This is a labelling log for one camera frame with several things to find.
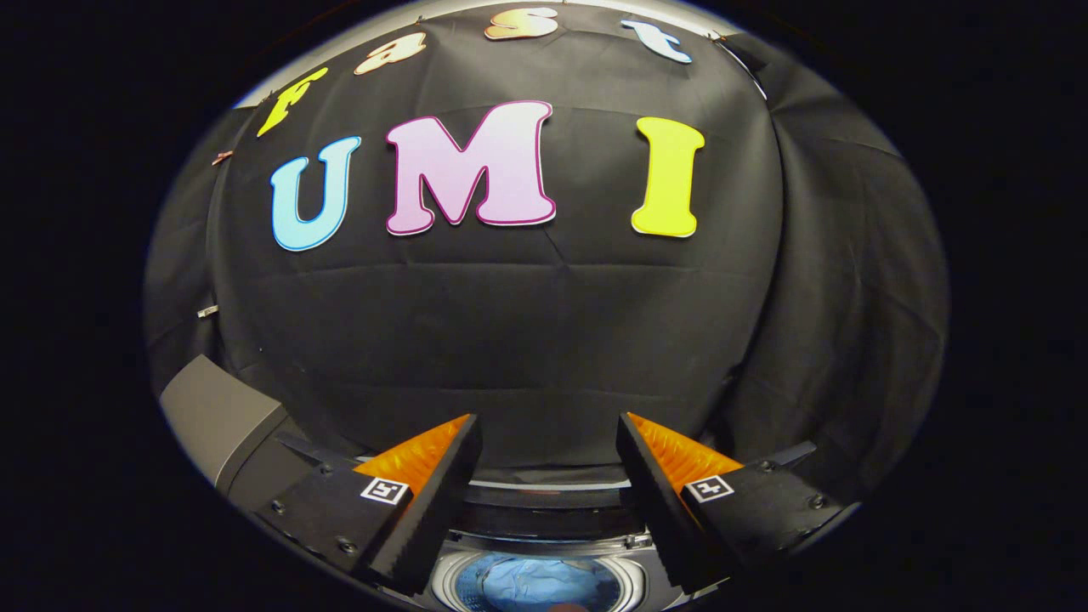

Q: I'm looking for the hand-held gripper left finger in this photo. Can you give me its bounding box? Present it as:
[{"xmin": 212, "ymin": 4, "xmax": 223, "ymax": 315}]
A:
[{"xmin": 253, "ymin": 413, "xmax": 485, "ymax": 598}]

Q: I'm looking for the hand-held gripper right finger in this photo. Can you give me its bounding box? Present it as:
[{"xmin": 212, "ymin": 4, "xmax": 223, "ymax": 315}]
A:
[{"xmin": 615, "ymin": 411, "xmax": 844, "ymax": 598}]

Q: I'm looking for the light blue polo shirt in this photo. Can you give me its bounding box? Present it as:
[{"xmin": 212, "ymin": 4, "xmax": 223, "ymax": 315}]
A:
[{"xmin": 474, "ymin": 556, "xmax": 603, "ymax": 612}]

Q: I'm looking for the grey washing machine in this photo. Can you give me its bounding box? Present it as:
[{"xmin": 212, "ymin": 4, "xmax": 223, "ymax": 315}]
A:
[{"xmin": 159, "ymin": 354, "xmax": 842, "ymax": 612}]

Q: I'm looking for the black backdrop cloth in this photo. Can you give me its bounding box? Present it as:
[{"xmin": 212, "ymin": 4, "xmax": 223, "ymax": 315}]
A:
[{"xmin": 143, "ymin": 4, "xmax": 949, "ymax": 511}]

